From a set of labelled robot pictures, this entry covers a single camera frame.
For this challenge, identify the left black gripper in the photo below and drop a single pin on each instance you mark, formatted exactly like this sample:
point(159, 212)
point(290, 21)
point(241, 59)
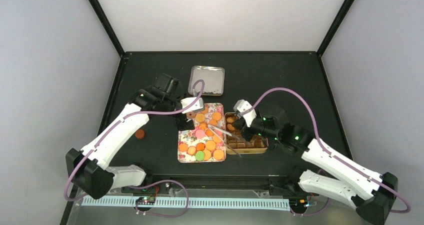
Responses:
point(185, 124)

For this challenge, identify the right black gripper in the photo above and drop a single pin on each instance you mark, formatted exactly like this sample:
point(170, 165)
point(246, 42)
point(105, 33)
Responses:
point(239, 123)

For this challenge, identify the white handled metal tongs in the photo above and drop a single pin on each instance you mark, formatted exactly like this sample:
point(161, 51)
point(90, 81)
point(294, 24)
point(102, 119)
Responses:
point(225, 133)

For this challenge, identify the brown round chocolate cookie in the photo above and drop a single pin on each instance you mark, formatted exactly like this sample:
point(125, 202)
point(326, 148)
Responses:
point(140, 134)

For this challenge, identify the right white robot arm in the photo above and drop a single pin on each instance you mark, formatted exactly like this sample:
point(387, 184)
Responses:
point(364, 190)

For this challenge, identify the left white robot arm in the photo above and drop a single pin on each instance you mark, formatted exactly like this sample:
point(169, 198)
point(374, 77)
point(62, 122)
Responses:
point(89, 168)

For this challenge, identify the gold cookie tin box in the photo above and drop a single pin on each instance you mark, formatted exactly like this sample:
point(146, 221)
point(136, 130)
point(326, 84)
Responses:
point(257, 145)

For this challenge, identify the pink sandwich cookie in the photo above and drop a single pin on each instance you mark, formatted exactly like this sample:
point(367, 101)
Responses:
point(199, 134)

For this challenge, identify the floral cookie tray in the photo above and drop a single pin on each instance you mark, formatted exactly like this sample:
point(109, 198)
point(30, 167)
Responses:
point(205, 142)

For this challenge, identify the yellow dotted round biscuit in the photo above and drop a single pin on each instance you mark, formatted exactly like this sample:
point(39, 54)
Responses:
point(217, 116)

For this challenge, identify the green sandwich cookie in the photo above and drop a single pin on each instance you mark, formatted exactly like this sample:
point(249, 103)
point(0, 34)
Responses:
point(199, 156)

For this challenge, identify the silver tin lid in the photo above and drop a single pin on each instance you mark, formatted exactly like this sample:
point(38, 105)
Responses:
point(213, 77)

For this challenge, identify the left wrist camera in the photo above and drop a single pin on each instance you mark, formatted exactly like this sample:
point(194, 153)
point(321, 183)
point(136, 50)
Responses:
point(192, 105)

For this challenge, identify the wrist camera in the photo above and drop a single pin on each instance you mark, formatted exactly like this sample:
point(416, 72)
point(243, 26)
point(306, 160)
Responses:
point(192, 105)
point(245, 110)

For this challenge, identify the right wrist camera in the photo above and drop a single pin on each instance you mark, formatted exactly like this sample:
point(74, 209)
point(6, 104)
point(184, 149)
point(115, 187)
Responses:
point(245, 110)

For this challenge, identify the white slotted cable duct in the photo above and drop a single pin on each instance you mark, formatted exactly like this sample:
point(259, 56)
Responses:
point(277, 204)

